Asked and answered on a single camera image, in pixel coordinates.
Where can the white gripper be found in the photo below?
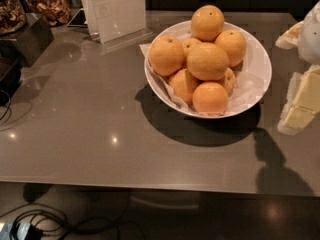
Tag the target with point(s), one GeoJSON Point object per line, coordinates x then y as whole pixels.
{"type": "Point", "coordinates": [310, 39]}

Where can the white paper bowl liner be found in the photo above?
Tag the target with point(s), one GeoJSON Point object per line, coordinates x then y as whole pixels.
{"type": "Point", "coordinates": [246, 89]}

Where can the small right lower orange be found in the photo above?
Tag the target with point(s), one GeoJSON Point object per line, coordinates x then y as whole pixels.
{"type": "Point", "coordinates": [227, 82]}

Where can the small orange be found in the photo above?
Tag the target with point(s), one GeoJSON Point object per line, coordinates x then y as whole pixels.
{"type": "Point", "coordinates": [188, 44]}
{"type": "Point", "coordinates": [227, 82]}

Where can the white ceramic bowl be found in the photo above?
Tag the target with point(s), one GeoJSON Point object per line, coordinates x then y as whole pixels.
{"type": "Point", "coordinates": [258, 62]}

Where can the centre orange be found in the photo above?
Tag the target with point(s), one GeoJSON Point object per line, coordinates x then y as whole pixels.
{"type": "Point", "coordinates": [207, 61]}

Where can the front orange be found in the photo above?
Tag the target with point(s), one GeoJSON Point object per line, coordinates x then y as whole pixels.
{"type": "Point", "coordinates": [210, 98]}

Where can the top orange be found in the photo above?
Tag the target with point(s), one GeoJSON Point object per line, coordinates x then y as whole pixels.
{"type": "Point", "coordinates": [207, 23]}

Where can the small middle back orange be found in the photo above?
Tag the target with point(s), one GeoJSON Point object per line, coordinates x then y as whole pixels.
{"type": "Point", "coordinates": [188, 44]}

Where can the lower left orange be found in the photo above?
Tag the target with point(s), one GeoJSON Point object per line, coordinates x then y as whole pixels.
{"type": "Point", "coordinates": [184, 84]}

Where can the clear acrylic sign holder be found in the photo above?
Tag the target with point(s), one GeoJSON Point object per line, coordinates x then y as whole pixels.
{"type": "Point", "coordinates": [115, 20]}

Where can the smartphone on counter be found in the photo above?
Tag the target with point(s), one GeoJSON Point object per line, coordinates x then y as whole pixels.
{"type": "Point", "coordinates": [78, 19]}

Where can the glass jar of dried fruit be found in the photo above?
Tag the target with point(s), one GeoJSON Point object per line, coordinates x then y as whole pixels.
{"type": "Point", "coordinates": [57, 12]}

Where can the dark box on counter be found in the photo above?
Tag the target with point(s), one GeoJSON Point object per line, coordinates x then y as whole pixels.
{"type": "Point", "coordinates": [28, 43]}

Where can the left glass jar of snacks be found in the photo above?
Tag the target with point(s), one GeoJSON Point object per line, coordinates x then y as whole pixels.
{"type": "Point", "coordinates": [12, 16]}

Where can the power adapter on floor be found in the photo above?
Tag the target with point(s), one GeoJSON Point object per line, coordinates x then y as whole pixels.
{"type": "Point", "coordinates": [20, 231]}

